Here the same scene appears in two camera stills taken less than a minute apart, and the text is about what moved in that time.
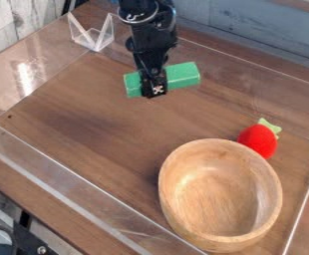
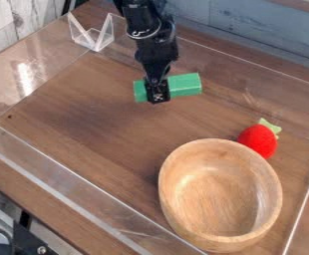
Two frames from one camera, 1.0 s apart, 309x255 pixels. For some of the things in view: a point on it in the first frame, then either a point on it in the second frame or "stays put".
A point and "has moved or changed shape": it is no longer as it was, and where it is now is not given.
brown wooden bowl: x=219 y=195 stays put
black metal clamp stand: x=28 y=242 stays put
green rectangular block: x=180 y=74 has moved or changed shape
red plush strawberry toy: x=259 y=137 stays put
